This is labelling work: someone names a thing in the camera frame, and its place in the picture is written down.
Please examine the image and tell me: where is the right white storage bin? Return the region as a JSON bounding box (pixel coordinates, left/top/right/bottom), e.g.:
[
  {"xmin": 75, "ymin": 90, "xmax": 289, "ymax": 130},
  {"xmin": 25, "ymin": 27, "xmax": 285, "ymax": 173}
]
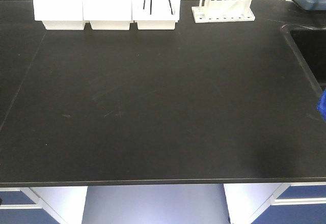
[{"xmin": 132, "ymin": 0, "xmax": 181, "ymax": 30}]

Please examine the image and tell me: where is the right blue white cabinet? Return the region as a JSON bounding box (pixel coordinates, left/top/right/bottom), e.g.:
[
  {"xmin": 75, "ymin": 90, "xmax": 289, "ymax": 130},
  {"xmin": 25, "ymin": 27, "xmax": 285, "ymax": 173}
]
[{"xmin": 224, "ymin": 182, "xmax": 325, "ymax": 223}]

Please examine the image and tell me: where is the black lab sink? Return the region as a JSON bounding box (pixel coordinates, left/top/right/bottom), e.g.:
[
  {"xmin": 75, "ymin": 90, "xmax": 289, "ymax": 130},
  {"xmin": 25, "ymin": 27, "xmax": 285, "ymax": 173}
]
[{"xmin": 280, "ymin": 24, "xmax": 325, "ymax": 97}]

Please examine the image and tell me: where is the left white storage bin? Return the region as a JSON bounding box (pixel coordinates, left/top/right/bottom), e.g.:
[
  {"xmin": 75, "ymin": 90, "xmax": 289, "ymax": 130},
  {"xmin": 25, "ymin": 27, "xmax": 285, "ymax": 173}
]
[{"xmin": 33, "ymin": 0, "xmax": 86, "ymax": 31}]

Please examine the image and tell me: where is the left blue white cabinet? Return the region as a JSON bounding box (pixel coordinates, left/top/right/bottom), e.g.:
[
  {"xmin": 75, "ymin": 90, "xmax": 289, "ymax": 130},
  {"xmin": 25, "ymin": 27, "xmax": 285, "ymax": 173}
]
[{"xmin": 1, "ymin": 186, "xmax": 88, "ymax": 223}]

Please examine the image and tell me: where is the blue microfiber cloth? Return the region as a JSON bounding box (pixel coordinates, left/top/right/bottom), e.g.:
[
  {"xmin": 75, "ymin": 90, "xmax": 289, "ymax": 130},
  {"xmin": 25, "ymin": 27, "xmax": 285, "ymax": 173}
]
[{"xmin": 316, "ymin": 90, "xmax": 326, "ymax": 121}]

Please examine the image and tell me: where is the blue white cabinet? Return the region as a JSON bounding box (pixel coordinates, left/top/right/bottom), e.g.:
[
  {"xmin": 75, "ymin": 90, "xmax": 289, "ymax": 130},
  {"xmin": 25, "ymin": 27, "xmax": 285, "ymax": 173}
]
[
  {"xmin": 1, "ymin": 186, "xmax": 88, "ymax": 223},
  {"xmin": 224, "ymin": 182, "xmax": 325, "ymax": 223}
]

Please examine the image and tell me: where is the middle white storage bin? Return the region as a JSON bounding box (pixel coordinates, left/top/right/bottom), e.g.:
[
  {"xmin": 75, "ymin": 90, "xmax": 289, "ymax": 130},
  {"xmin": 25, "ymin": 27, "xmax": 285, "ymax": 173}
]
[{"xmin": 83, "ymin": 0, "xmax": 132, "ymax": 31}]

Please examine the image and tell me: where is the white storage bin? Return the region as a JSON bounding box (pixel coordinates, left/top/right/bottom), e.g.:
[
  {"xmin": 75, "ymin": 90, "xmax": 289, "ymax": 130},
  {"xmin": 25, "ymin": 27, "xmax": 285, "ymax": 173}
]
[
  {"xmin": 33, "ymin": 0, "xmax": 86, "ymax": 31},
  {"xmin": 132, "ymin": 0, "xmax": 181, "ymax": 30},
  {"xmin": 83, "ymin": 0, "xmax": 132, "ymax": 31}
]

